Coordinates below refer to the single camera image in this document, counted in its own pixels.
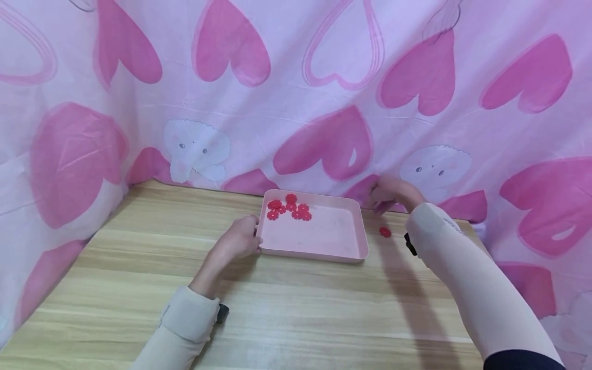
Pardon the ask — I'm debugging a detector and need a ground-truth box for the person's right hand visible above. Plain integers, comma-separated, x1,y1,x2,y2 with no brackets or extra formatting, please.
368,176,427,215

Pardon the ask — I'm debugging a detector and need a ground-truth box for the person's left hand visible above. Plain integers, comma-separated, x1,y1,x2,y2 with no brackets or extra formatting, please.
209,215,264,266

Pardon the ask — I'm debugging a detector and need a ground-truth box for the pink plastic tray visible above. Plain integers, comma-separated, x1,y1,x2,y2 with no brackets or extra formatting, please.
257,189,370,265

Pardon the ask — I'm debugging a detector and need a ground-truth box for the person's left forearm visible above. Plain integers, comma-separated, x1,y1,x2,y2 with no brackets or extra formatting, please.
129,252,232,370

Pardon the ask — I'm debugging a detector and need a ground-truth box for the person's right forearm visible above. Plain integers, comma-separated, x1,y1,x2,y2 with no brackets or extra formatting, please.
405,202,568,370

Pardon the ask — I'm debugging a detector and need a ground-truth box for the pile of red gear pieces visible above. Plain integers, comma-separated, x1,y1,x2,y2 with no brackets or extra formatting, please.
266,193,313,222

